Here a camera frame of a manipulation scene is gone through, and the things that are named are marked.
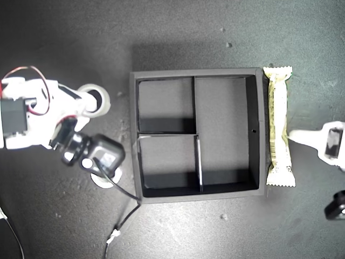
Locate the white tape roll green core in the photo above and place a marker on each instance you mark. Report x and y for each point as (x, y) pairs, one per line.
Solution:
(103, 184)

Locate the black tray with wells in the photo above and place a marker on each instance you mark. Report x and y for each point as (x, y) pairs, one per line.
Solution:
(221, 108)

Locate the large white tape roll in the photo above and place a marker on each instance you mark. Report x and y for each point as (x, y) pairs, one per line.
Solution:
(105, 102)

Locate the snack bar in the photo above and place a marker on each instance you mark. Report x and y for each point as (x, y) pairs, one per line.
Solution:
(279, 126)

